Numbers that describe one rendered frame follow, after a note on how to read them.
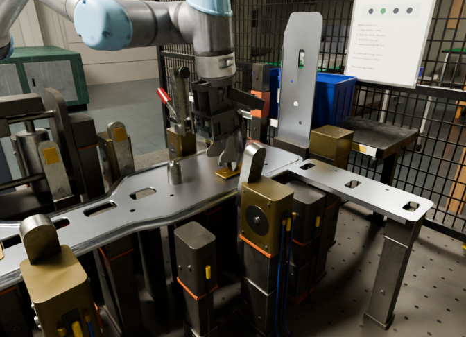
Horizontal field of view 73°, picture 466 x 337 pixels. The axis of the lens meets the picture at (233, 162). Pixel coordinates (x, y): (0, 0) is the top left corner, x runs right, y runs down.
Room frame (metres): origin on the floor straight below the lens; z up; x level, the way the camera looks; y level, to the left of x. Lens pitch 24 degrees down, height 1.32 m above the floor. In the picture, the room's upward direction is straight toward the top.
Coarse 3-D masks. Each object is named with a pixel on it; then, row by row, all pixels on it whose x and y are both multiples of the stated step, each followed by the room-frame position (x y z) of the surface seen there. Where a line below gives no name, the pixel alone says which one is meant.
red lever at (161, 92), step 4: (160, 88) 0.88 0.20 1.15; (160, 92) 0.87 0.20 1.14; (164, 92) 0.87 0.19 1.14; (160, 96) 0.87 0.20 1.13; (164, 96) 0.86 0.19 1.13; (168, 96) 0.87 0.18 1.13; (164, 100) 0.85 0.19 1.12; (168, 100) 0.85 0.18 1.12; (164, 104) 0.86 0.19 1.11; (168, 104) 0.85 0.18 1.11; (172, 104) 0.85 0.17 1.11; (172, 108) 0.83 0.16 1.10; (172, 112) 0.83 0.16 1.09; (176, 120) 0.82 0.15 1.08; (184, 120) 0.81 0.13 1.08; (184, 124) 0.80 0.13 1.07; (184, 128) 0.79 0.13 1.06; (188, 128) 0.79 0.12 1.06
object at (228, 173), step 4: (240, 164) 0.68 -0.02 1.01; (224, 168) 0.66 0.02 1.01; (228, 168) 0.66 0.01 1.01; (236, 168) 0.65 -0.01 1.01; (240, 168) 0.66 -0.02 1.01; (216, 172) 0.64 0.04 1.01; (220, 172) 0.64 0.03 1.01; (224, 172) 0.64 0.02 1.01; (228, 172) 0.64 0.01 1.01; (232, 172) 0.64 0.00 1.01; (236, 172) 0.64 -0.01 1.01; (240, 172) 0.64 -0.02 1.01; (224, 176) 0.62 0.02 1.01; (228, 176) 0.62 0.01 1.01
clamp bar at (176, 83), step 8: (176, 72) 0.81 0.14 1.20; (184, 72) 0.79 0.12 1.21; (176, 80) 0.80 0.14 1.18; (184, 80) 0.81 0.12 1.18; (176, 88) 0.79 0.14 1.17; (184, 88) 0.81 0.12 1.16; (176, 96) 0.79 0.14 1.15; (184, 96) 0.81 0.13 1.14; (176, 104) 0.79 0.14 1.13; (184, 104) 0.81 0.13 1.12; (176, 112) 0.80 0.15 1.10; (184, 112) 0.80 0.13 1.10; (192, 128) 0.80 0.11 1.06
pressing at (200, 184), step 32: (192, 160) 0.72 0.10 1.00; (288, 160) 0.72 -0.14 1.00; (128, 192) 0.56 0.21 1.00; (160, 192) 0.56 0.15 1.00; (192, 192) 0.56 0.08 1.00; (224, 192) 0.57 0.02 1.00; (0, 224) 0.45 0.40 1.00; (96, 224) 0.45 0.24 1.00; (128, 224) 0.45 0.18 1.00; (160, 224) 0.46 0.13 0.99; (0, 288) 0.32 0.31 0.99
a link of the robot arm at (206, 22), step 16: (192, 0) 0.59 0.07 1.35; (208, 0) 0.58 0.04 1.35; (224, 0) 0.59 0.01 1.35; (192, 16) 0.60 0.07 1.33; (208, 16) 0.58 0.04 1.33; (224, 16) 0.59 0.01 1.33; (192, 32) 0.60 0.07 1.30; (208, 32) 0.58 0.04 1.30; (224, 32) 0.59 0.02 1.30; (208, 48) 0.59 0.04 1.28; (224, 48) 0.59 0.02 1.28
